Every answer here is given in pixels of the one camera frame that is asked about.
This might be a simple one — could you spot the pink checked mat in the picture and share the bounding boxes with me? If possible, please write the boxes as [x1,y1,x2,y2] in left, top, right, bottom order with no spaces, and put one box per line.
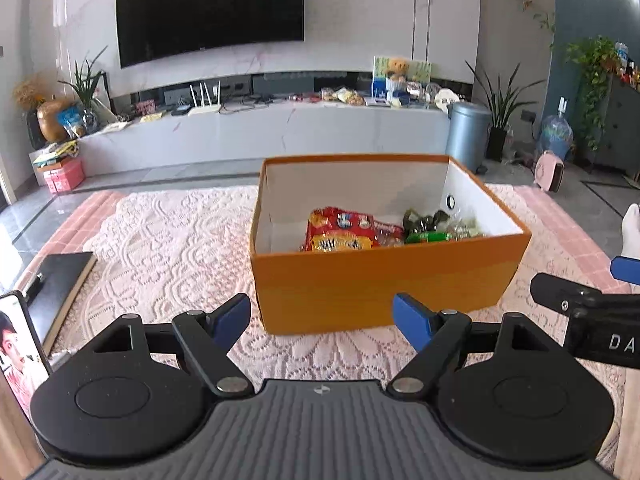
[35,182,640,301]

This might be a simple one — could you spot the dark green snack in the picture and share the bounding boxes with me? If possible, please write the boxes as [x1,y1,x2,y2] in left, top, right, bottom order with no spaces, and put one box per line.
[402,207,451,233]

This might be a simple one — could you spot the person's right leg white sock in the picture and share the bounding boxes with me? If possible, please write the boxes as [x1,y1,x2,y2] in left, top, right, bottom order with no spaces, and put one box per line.
[620,203,640,261]

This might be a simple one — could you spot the green plant in glass vase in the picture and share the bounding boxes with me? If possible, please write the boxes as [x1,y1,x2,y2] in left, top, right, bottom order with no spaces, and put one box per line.
[57,47,108,128]

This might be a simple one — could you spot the white TV cabinet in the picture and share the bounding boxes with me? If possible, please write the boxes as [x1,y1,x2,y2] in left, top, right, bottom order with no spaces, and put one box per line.
[80,100,451,178]

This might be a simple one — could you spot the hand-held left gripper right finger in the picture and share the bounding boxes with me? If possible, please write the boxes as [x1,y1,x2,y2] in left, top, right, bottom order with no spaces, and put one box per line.
[386,294,553,396]

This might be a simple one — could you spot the black notebook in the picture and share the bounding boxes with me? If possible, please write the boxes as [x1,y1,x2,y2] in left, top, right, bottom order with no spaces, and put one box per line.
[22,251,97,356]

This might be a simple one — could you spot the yellow papers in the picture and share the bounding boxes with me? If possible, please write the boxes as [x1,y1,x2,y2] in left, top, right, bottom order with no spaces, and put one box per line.
[32,140,81,168]

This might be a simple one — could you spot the blue water jug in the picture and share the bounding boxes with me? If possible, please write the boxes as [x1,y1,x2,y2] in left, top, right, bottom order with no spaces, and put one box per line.
[540,97,574,161]

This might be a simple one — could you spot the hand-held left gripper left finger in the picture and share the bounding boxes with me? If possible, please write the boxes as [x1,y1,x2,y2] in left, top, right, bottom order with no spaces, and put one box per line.
[92,294,256,396]

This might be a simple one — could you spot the bright green snack packet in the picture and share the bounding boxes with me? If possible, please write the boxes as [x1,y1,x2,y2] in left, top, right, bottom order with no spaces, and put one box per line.
[405,230,453,244]

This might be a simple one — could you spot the blue-grey trash can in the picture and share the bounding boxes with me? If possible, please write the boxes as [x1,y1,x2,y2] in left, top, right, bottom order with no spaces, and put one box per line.
[445,101,493,173]

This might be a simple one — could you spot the pink space heater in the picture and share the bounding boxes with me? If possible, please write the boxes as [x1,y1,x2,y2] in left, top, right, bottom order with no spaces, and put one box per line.
[532,150,568,193]

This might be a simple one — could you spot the red yellow snack bag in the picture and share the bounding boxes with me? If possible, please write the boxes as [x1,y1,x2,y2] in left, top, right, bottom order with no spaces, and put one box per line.
[300,206,381,253]

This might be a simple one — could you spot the orange cardboard box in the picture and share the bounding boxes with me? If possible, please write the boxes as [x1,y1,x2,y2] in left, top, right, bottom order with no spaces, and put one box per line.
[248,155,532,335]

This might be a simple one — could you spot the blue snack bag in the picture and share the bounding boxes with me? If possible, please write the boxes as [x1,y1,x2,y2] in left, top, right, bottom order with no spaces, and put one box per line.
[57,107,86,136]

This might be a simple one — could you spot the pink cardboard box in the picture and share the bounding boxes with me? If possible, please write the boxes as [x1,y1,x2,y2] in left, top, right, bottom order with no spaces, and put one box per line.
[42,159,86,193]

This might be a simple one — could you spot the person's left leg beige trousers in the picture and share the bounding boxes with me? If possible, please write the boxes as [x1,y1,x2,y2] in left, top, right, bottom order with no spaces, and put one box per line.
[0,375,33,480]

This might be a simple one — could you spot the white router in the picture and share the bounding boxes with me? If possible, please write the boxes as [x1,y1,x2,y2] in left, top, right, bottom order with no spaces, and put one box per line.
[187,81,223,117]

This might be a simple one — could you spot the brown teddy bear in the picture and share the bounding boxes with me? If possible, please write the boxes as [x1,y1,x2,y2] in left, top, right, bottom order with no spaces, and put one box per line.
[387,57,411,83]

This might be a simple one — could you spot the clear bag of pastries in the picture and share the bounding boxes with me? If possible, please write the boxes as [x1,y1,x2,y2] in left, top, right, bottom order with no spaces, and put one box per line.
[320,87,366,106]

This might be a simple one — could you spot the tall plant in black pot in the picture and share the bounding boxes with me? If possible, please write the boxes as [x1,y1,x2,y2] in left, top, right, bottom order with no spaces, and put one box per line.
[465,60,546,163]

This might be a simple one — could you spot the black television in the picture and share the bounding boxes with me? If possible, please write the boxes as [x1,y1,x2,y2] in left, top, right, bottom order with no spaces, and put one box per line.
[116,0,305,68]

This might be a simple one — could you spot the smartphone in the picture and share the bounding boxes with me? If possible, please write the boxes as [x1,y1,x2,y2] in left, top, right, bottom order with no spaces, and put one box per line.
[0,290,53,423]

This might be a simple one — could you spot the green picture card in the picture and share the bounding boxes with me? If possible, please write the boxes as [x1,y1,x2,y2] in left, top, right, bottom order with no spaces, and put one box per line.
[372,56,432,101]

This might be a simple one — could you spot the grey dresser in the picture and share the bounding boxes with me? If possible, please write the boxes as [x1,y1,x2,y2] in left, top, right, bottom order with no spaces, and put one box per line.
[575,80,640,176]

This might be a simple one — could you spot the brown round vase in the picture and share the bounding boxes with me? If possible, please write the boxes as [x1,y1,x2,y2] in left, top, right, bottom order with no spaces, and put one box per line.
[37,100,76,143]

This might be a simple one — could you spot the trailing green plant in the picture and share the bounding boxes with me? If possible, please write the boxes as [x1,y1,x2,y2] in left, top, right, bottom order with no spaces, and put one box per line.
[565,37,621,151]

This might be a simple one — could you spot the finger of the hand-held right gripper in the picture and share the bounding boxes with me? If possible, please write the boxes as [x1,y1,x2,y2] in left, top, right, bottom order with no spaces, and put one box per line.
[610,255,640,286]
[530,272,601,318]

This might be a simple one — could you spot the white lace cloth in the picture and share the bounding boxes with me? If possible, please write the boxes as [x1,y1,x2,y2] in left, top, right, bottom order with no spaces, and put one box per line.
[50,185,626,461]

